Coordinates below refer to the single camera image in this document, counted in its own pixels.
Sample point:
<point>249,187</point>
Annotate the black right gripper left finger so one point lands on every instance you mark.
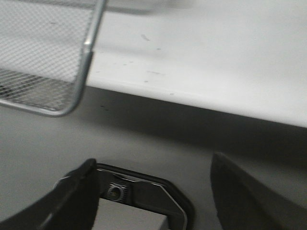
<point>71,205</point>

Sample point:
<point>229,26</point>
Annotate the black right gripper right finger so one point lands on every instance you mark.
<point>244,203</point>

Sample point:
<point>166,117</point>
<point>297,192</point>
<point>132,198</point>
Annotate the mesh tray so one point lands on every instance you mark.
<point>46,50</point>

